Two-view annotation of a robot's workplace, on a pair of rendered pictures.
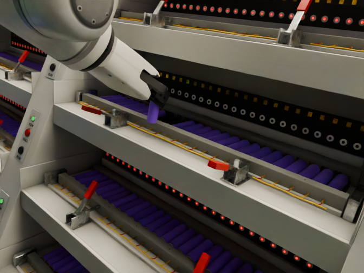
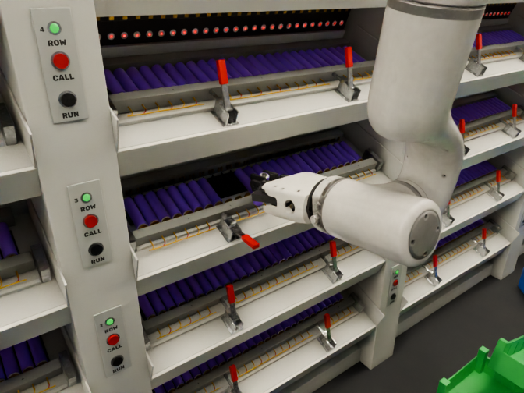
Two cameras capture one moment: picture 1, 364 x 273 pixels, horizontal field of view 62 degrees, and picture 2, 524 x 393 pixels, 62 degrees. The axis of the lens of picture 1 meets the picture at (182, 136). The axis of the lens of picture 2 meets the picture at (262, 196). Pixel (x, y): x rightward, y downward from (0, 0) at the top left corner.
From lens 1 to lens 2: 0.87 m
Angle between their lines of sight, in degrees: 72
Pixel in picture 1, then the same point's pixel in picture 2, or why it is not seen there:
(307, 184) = (362, 168)
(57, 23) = not seen: hidden behind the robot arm
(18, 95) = (13, 335)
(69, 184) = (170, 320)
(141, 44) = (229, 145)
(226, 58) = (319, 123)
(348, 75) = not seen: hidden behind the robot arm
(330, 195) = (371, 165)
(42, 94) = (99, 289)
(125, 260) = (286, 295)
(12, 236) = not seen: outside the picture
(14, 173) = (124, 383)
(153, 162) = (293, 228)
